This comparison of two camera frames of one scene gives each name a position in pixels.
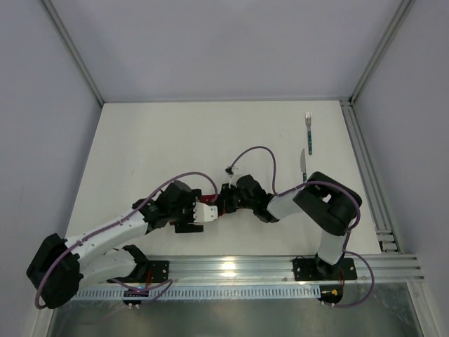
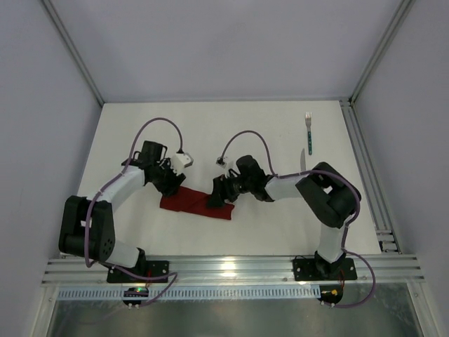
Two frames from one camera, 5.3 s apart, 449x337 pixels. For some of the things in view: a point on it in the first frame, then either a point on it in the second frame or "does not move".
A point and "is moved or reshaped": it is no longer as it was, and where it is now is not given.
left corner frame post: x=74 y=49 does not move
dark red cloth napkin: x=208 y=200 is moved or reshaped
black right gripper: x=227 y=198 -> x=222 y=187
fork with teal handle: x=309 y=119 does not move
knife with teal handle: x=303 y=166 does not move
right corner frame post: x=405 y=5 does not move
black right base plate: x=316 y=269 does not move
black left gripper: x=189 y=217 -> x=170 y=183
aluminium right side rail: x=386 y=236 does not move
